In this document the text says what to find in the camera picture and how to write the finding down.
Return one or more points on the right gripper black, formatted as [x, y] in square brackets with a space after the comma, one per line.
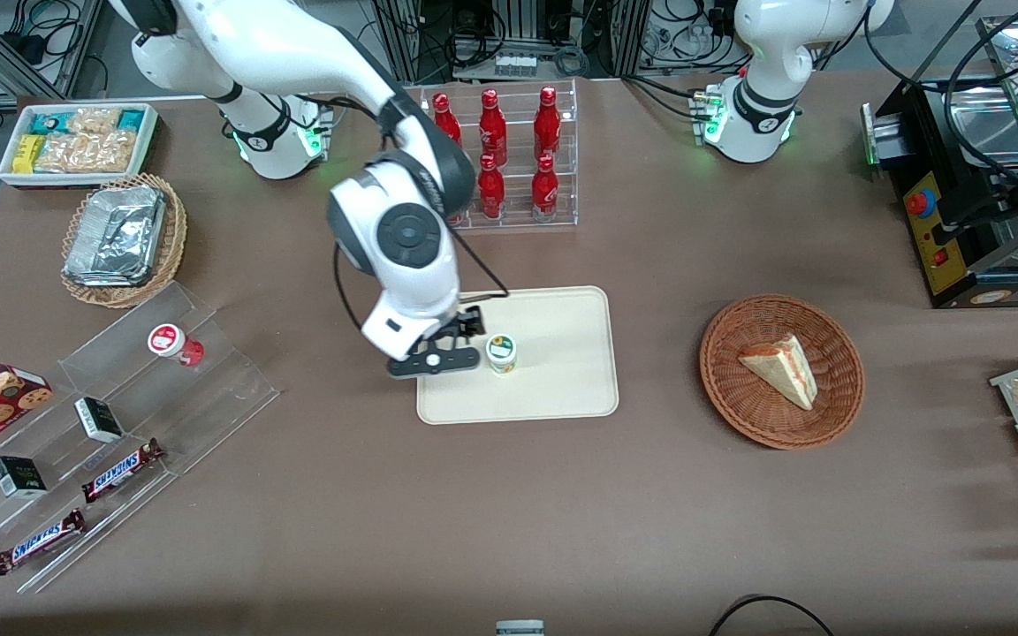
[468, 321]

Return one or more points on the green gum bottle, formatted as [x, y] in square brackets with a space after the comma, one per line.
[501, 352]

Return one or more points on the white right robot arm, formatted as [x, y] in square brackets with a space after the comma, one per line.
[403, 234]

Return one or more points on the cream plastic tray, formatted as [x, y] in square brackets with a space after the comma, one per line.
[562, 371]

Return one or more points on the red gum bottle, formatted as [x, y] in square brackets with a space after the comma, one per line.
[170, 341]

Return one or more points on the black toaster machine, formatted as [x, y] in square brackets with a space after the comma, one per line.
[951, 256]

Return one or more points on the red cola bottle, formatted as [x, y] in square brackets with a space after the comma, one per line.
[492, 132]
[491, 190]
[544, 190]
[547, 128]
[445, 119]
[455, 217]

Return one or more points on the clear acrylic bottle rack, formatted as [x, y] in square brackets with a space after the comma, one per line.
[565, 221]

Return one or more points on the clear acrylic stepped shelf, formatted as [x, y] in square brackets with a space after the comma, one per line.
[226, 389]

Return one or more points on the white terminal block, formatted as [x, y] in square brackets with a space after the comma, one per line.
[515, 64]

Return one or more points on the wrapped triangle sandwich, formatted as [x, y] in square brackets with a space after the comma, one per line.
[783, 371]

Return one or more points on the round wicker basket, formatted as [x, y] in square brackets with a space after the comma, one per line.
[739, 406]

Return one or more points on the oval wicker basket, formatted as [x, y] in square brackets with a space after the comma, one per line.
[175, 238]

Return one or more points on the grey device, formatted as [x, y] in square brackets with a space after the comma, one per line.
[520, 628]

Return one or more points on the aluminium foil container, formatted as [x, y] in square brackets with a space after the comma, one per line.
[116, 234]

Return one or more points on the Snickers chocolate bar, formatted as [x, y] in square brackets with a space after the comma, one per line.
[120, 471]
[39, 541]

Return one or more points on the small black box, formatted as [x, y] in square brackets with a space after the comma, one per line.
[18, 477]
[98, 420]

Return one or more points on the teal snack pack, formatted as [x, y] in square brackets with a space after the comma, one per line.
[49, 122]
[131, 119]

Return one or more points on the large clear cracker bag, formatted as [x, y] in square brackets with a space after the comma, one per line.
[89, 152]

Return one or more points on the small clear cracker bag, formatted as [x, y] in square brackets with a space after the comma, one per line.
[94, 120]

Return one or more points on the yellow snack pack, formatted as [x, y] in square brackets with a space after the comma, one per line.
[27, 155]

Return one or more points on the white plastic snack bin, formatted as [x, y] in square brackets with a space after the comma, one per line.
[7, 172]

